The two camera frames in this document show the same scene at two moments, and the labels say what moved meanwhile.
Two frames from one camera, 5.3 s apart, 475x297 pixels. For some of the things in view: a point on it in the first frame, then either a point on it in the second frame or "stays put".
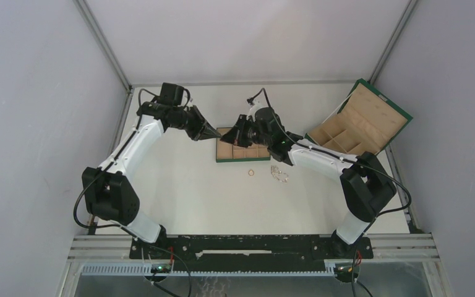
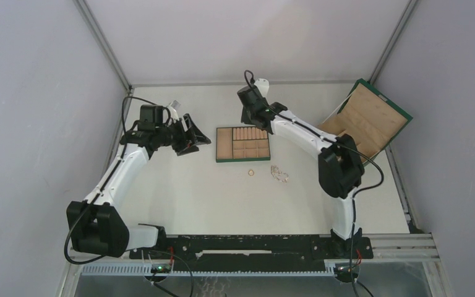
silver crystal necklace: (278, 174) stays put
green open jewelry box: (366, 122) stays put
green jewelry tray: (228, 151) stays put
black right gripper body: (248, 132) → (248, 116)
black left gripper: (203, 129) → (185, 141)
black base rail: (250, 253) stays put
